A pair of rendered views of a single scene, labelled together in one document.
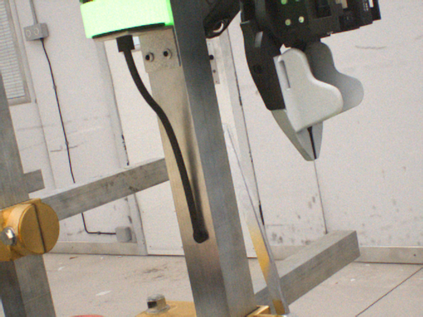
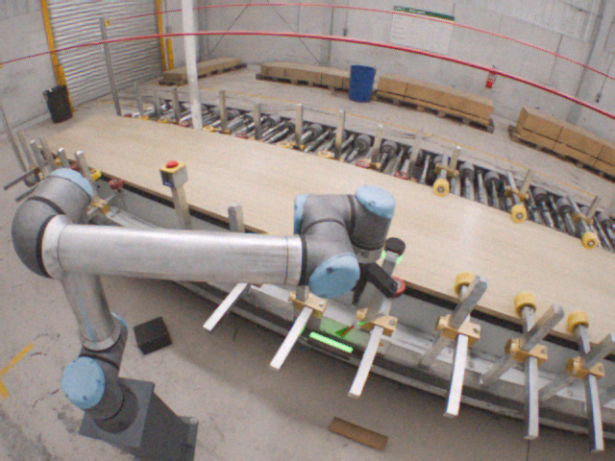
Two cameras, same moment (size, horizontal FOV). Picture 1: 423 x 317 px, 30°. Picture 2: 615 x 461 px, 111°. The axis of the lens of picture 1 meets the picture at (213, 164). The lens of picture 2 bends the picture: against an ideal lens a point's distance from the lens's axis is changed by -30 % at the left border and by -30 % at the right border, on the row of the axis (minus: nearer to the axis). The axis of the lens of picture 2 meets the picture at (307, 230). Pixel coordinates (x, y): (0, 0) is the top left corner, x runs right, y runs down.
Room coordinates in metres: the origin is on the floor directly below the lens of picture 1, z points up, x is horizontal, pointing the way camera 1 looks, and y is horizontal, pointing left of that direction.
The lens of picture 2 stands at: (1.09, -0.37, 1.69)
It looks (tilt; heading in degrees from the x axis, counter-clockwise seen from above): 40 degrees down; 164
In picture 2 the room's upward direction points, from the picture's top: 4 degrees clockwise
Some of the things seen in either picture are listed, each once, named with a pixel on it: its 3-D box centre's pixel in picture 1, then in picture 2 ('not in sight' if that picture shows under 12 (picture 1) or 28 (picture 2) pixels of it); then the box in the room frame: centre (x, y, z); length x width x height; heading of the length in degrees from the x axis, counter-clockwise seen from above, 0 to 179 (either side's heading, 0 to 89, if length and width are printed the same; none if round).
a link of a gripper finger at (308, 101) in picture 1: (310, 105); not in sight; (0.61, -0.08, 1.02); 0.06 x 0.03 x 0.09; 51
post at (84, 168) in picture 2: not in sight; (92, 191); (-0.32, -1.16, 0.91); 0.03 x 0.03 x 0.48; 51
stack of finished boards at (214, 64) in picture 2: not in sight; (204, 66); (-8.01, -1.04, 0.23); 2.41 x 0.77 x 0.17; 140
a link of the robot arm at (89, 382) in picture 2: not in sight; (91, 386); (0.69, -0.93, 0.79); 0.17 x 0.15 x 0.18; 174
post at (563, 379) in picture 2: not in sight; (570, 375); (1.08, 0.60, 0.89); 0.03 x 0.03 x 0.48; 51
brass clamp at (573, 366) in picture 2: not in sight; (584, 369); (1.09, 0.62, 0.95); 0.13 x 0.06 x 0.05; 51
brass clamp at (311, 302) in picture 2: not in sight; (307, 303); (0.47, -0.17, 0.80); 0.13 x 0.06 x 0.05; 51
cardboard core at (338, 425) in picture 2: not in sight; (357, 433); (0.83, 0.06, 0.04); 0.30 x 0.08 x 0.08; 51
